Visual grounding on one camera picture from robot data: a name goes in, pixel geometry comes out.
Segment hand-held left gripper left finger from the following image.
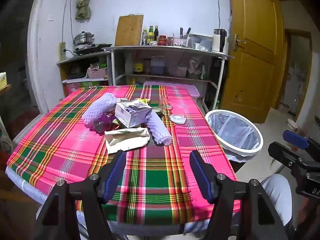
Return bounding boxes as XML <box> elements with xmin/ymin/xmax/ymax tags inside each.
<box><xmin>35</xmin><ymin>150</ymin><xmax>128</xmax><ymax>240</ymax></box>

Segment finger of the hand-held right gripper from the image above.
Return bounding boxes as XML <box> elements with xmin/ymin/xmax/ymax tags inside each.
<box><xmin>268</xmin><ymin>142</ymin><xmax>310</xmax><ymax>172</ymax></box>
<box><xmin>283</xmin><ymin>129</ymin><xmax>320</xmax><ymax>153</ymax></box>

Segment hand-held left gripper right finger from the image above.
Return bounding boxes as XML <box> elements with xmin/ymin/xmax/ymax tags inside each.
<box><xmin>189</xmin><ymin>150</ymin><xmax>285</xmax><ymax>240</ymax></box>

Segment white round trash bin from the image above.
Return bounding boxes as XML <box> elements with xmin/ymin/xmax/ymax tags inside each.
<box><xmin>205</xmin><ymin>109</ymin><xmax>264</xmax><ymax>157</ymax></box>

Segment beige paper bag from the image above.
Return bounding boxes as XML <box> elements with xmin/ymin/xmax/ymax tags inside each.
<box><xmin>104</xmin><ymin>127</ymin><xmax>151</xmax><ymax>154</ymax></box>

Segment clear plastic bin liner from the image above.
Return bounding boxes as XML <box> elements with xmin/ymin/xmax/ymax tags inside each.
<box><xmin>207</xmin><ymin>112</ymin><xmax>260</xmax><ymax>163</ymax></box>

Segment purple snack wrapper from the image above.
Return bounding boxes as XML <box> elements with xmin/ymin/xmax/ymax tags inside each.
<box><xmin>91</xmin><ymin>111</ymin><xmax>120</xmax><ymax>133</ymax></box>

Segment white foil lid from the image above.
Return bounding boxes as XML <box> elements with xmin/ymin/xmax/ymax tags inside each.
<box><xmin>169</xmin><ymin>114</ymin><xmax>187</xmax><ymax>124</ymax></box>

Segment foam fruit net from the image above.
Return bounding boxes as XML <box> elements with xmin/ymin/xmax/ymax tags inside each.
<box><xmin>82</xmin><ymin>92</ymin><xmax>118</xmax><ymax>128</ymax></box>
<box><xmin>146</xmin><ymin>110</ymin><xmax>173</xmax><ymax>145</ymax></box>

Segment white purple carton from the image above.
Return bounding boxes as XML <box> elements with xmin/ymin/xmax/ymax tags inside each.
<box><xmin>114</xmin><ymin>101</ymin><xmax>153</xmax><ymax>128</ymax></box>

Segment person's grey trouser leg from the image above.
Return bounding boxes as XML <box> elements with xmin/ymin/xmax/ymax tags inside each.
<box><xmin>260</xmin><ymin>174</ymin><xmax>293</xmax><ymax>227</ymax></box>

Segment pink plaid tablecloth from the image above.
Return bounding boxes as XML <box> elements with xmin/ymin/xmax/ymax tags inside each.
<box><xmin>6</xmin><ymin>85</ymin><xmax>242</xmax><ymax>224</ymax></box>

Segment grey storage box pink lid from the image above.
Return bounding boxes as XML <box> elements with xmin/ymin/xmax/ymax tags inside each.
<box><xmin>144</xmin><ymin>81</ymin><xmax>201</xmax><ymax>98</ymax></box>

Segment wooden door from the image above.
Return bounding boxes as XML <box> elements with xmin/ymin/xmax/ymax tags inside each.
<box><xmin>221</xmin><ymin>0</ymin><xmax>285</xmax><ymax>124</ymax></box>

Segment grey table cover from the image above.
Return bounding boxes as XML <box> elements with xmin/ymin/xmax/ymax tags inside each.
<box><xmin>5</xmin><ymin>165</ymin><xmax>238</xmax><ymax>237</ymax></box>

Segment green carton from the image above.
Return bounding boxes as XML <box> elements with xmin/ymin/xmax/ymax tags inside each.
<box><xmin>81</xmin><ymin>81</ymin><xmax>108</xmax><ymax>88</ymax></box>

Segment pink carton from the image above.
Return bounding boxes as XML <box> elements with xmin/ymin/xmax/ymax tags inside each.
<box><xmin>65</xmin><ymin>83</ymin><xmax>82</xmax><ymax>95</ymax></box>

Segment black tall container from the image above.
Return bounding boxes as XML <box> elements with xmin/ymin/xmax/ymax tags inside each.
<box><xmin>209</xmin><ymin>57</ymin><xmax>223</xmax><ymax>83</ymax></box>

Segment pink plastic basket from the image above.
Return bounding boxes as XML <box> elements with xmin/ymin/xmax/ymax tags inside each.
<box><xmin>87</xmin><ymin>67</ymin><xmax>108</xmax><ymax>79</ymax></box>

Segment wooden doorframe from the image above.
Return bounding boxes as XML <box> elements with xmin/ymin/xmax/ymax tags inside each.
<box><xmin>275</xmin><ymin>29</ymin><xmax>313</xmax><ymax>110</ymax></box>

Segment crumpled plastic bag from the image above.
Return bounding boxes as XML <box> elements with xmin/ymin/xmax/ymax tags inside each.
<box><xmin>188</xmin><ymin>59</ymin><xmax>204</xmax><ymax>75</ymax></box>

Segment purple plastic jug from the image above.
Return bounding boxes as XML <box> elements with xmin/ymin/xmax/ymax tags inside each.
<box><xmin>150</xmin><ymin>56</ymin><xmax>166</xmax><ymax>75</ymax></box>

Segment white electric kettle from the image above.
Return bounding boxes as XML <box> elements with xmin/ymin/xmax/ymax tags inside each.
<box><xmin>212</xmin><ymin>28</ymin><xmax>228</xmax><ymax>53</ymax></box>

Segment small low shelf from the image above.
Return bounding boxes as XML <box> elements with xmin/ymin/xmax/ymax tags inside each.
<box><xmin>56</xmin><ymin>51</ymin><xmax>113</xmax><ymax>98</ymax></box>

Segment black induction stove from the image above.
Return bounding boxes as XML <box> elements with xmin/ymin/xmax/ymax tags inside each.
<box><xmin>72</xmin><ymin>43</ymin><xmax>113</xmax><ymax>55</ymax></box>

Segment clear plastic container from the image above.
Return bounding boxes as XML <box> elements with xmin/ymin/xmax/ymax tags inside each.
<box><xmin>189</xmin><ymin>33</ymin><xmax>214</xmax><ymax>50</ymax></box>

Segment metal kitchen shelf unit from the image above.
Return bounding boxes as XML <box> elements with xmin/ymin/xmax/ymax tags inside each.
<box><xmin>104</xmin><ymin>45</ymin><xmax>235</xmax><ymax>113</ymax></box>

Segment steel steamer pot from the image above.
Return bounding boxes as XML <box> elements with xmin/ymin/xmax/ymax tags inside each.
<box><xmin>73</xmin><ymin>31</ymin><xmax>95</xmax><ymax>47</ymax></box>

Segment wooden cutting board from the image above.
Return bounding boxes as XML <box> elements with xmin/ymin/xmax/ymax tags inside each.
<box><xmin>114</xmin><ymin>15</ymin><xmax>144</xmax><ymax>47</ymax></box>

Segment green hanging cloth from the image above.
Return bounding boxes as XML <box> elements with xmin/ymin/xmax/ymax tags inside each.
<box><xmin>74</xmin><ymin>0</ymin><xmax>92</xmax><ymax>20</ymax></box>

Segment metal door handle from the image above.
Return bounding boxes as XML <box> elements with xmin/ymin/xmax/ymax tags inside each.
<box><xmin>232</xmin><ymin>34</ymin><xmax>247</xmax><ymax>51</ymax></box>

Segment black wall cable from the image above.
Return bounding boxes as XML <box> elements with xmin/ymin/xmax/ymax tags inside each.
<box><xmin>216</xmin><ymin>0</ymin><xmax>222</xmax><ymax>29</ymax></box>

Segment grey wall cable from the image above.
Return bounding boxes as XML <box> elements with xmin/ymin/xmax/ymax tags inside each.
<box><xmin>61</xmin><ymin>0</ymin><xmax>74</xmax><ymax>43</ymax></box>

